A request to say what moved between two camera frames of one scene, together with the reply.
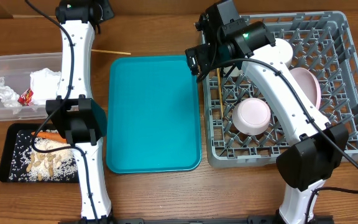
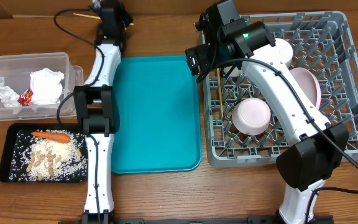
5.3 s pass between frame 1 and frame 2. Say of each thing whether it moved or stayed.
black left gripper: moved
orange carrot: stayed
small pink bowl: stayed
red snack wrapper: stayed
